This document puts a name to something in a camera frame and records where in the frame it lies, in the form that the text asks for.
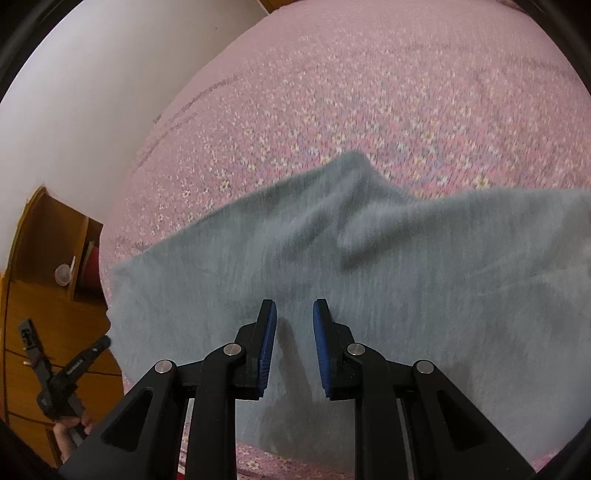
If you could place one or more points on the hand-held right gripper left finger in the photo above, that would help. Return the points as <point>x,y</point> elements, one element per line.
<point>268,332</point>

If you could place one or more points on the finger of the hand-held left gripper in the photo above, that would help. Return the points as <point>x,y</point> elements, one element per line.
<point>90,353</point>
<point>31,344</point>

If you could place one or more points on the wooden wardrobe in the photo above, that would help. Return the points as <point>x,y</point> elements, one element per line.
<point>27,295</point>

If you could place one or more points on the person's dark clothing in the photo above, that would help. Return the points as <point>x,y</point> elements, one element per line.
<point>23,452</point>

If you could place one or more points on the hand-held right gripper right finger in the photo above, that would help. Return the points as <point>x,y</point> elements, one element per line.
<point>319,332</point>

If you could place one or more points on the person's left hand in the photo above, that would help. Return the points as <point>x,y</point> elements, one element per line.
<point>64,436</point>

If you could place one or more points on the grey-blue pants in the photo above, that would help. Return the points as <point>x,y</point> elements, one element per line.
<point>415,277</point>

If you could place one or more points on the clear plastic cup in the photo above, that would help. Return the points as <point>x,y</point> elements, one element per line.
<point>62,274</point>

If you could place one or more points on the pink floral bed sheet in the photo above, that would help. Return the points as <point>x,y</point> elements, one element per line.
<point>323,92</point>

